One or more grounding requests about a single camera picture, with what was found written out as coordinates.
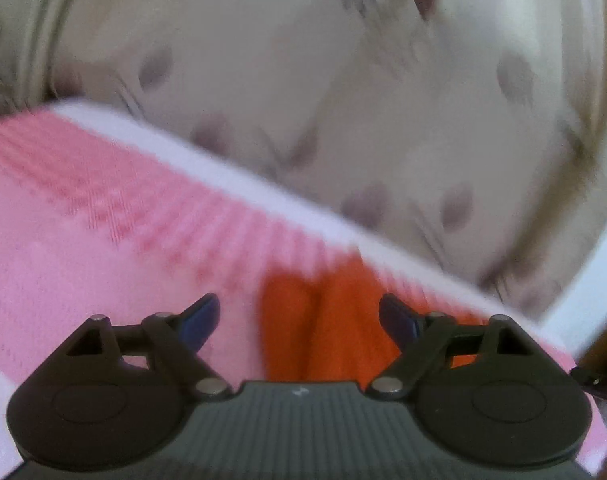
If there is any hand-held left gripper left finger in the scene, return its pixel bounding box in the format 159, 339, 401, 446
66, 292, 233, 401

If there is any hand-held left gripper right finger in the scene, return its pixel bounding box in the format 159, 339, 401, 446
366, 294, 529, 401

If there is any red knitted sweater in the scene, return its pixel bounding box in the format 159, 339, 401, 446
260, 254, 490, 387

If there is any pink and white striped blanket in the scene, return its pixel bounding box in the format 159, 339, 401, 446
0, 99, 587, 480

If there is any beige floral curtain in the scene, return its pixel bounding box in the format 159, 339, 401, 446
0, 0, 607, 322

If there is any brown wooden door frame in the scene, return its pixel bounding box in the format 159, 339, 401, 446
576, 305, 607, 386

